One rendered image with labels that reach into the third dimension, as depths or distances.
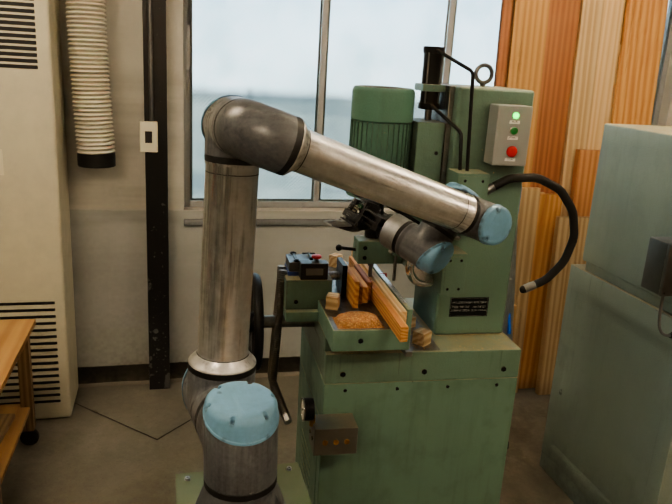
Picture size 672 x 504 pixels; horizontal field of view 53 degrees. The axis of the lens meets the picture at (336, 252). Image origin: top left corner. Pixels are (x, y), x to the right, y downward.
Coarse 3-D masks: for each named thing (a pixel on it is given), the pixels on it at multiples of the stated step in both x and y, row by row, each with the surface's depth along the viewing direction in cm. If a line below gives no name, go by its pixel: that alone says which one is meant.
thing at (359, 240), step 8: (360, 240) 196; (368, 240) 197; (376, 240) 198; (360, 248) 196; (368, 248) 197; (376, 248) 197; (384, 248) 198; (360, 256) 197; (368, 256) 198; (376, 256) 198; (384, 256) 199; (392, 256) 199; (368, 264) 202
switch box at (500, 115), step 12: (492, 108) 182; (504, 108) 178; (516, 108) 179; (528, 108) 180; (492, 120) 182; (504, 120) 179; (516, 120) 180; (528, 120) 181; (492, 132) 182; (504, 132) 180; (528, 132) 182; (492, 144) 182; (504, 144) 181; (516, 144) 182; (492, 156) 182; (504, 156) 182; (516, 156) 183
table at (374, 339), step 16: (336, 288) 206; (320, 304) 192; (368, 304) 194; (288, 320) 193; (304, 320) 194; (320, 320) 192; (384, 320) 183; (336, 336) 175; (352, 336) 175; (368, 336) 176; (384, 336) 177
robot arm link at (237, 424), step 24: (240, 384) 140; (216, 408) 131; (240, 408) 132; (264, 408) 133; (216, 432) 130; (240, 432) 129; (264, 432) 131; (216, 456) 131; (240, 456) 130; (264, 456) 132; (216, 480) 133; (240, 480) 132; (264, 480) 134
